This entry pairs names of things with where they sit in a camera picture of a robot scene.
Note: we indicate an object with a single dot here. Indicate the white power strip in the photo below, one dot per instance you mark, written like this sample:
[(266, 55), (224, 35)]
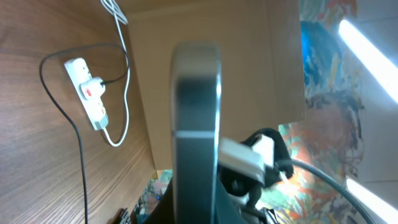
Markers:
[(79, 72)]

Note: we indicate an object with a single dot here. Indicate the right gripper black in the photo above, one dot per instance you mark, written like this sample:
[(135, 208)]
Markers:
[(237, 195)]

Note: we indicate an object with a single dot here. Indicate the ceiling light strips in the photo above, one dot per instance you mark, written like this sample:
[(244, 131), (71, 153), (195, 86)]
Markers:
[(376, 185)]

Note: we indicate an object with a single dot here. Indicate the white charger plug adapter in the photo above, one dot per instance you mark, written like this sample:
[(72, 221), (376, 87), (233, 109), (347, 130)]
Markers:
[(92, 88)]

